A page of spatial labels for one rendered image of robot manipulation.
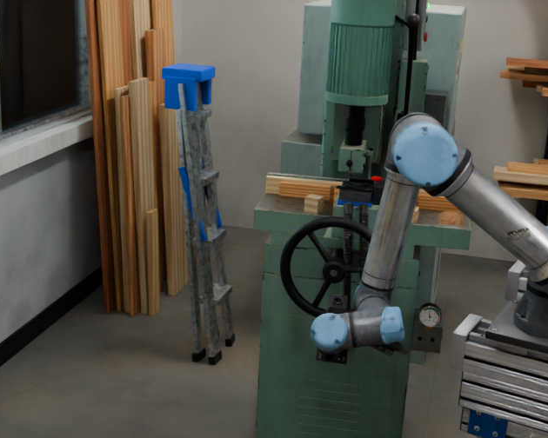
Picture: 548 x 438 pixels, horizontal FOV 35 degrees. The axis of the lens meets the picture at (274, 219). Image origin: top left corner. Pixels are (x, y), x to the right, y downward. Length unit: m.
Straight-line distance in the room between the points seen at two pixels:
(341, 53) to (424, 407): 1.48
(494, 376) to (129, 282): 2.16
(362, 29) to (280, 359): 0.97
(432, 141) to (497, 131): 3.13
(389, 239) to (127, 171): 2.02
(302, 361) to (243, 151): 2.62
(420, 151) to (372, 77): 0.76
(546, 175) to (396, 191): 2.58
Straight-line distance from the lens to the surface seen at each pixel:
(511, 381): 2.05
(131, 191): 3.76
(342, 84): 2.39
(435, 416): 3.27
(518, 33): 4.71
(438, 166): 1.66
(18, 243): 3.53
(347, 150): 2.45
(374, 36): 2.37
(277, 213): 2.41
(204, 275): 3.36
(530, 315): 1.98
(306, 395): 2.61
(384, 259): 1.88
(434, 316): 2.40
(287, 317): 2.51
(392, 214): 1.85
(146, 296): 3.91
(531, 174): 4.36
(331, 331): 1.79
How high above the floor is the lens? 1.60
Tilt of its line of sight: 18 degrees down
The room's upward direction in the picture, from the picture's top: 3 degrees clockwise
